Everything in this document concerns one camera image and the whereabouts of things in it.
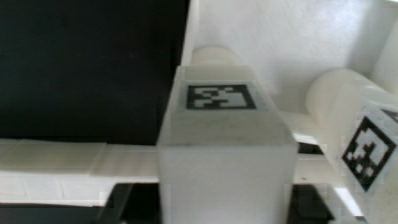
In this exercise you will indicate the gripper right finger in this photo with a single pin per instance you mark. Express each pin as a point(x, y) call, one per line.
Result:
point(318, 207)

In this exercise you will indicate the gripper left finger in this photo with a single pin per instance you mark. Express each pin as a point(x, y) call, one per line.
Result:
point(133, 206)

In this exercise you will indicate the white chair leg block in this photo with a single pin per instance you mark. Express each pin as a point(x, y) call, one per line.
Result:
point(223, 113)

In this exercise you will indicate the white chair leg with tag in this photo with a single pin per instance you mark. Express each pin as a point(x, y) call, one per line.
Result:
point(355, 110)

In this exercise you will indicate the white chair seat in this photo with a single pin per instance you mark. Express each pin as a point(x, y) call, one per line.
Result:
point(296, 37)

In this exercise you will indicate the white U-shaped fence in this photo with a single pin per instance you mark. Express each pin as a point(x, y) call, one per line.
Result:
point(65, 173)

